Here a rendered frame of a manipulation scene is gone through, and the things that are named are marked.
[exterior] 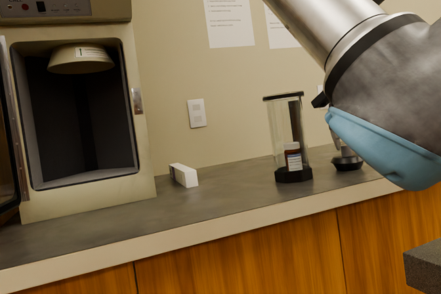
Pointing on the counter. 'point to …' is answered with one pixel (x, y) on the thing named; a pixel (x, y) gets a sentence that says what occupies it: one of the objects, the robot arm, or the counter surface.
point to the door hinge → (13, 121)
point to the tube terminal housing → (105, 38)
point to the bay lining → (73, 119)
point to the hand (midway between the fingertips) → (345, 144)
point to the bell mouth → (79, 59)
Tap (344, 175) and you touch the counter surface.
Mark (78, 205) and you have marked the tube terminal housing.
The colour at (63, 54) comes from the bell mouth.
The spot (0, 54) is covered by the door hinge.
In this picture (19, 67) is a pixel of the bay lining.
